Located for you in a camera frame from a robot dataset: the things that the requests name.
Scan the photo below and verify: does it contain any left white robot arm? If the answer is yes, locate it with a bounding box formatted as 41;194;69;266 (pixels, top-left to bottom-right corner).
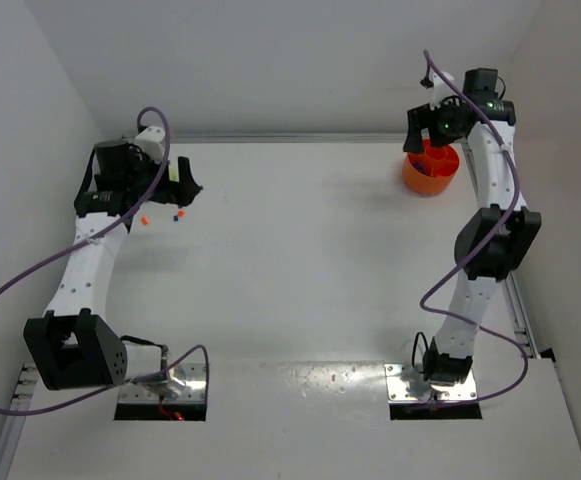
23;140;202;391

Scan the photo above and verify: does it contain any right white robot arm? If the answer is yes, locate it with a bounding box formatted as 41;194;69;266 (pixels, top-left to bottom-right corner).
404;68;542;385

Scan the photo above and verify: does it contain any white front cover board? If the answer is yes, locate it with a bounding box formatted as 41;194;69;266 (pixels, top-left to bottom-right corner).
9;360;581;479

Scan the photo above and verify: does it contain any yellow-green lego brick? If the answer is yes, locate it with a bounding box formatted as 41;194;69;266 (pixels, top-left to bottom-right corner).
169;165;179;182

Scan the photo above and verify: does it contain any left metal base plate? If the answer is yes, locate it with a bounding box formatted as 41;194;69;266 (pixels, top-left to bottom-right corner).
118;362;208;405

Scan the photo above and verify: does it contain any orange round divided container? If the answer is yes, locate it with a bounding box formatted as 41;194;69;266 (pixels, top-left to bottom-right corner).
401;139;460;196

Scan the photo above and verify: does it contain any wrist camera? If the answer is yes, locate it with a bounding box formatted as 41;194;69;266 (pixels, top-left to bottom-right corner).
420;71;455;110
133;126;165;163

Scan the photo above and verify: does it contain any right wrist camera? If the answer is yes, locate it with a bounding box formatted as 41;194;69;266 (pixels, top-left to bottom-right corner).
420;71;455;110

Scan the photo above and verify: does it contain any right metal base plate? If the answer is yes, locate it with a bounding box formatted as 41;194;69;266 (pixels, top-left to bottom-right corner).
384;363;478;405

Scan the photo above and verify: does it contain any metal base plate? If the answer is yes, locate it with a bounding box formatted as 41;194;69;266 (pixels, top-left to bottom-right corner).
384;363;478;405
118;362;208;405

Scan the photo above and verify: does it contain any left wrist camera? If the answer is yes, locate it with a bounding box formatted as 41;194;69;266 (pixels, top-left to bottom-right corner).
133;126;165;163

